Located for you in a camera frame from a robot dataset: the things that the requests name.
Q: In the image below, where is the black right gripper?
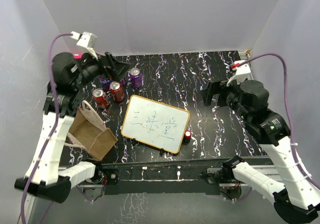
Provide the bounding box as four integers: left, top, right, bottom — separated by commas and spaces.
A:
200, 75, 252, 122

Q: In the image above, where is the red light strip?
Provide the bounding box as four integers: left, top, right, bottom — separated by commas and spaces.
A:
73, 54, 82, 59

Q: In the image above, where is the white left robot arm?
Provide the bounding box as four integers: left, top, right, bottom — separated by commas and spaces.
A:
14, 52, 130, 203

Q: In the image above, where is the brown canvas bag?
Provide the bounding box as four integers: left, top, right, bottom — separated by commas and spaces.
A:
67, 100, 118, 161

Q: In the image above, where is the yellow framed whiteboard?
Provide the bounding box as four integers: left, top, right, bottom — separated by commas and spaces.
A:
121, 95, 190, 154

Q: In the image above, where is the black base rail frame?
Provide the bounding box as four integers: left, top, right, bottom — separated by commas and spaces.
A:
82, 156, 273, 197

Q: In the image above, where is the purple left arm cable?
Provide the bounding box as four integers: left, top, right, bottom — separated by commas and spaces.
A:
19, 32, 76, 224

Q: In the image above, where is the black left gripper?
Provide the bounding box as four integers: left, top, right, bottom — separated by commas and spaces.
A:
71, 47, 132, 91

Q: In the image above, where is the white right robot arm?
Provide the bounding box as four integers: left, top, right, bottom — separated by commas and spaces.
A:
201, 79, 320, 224

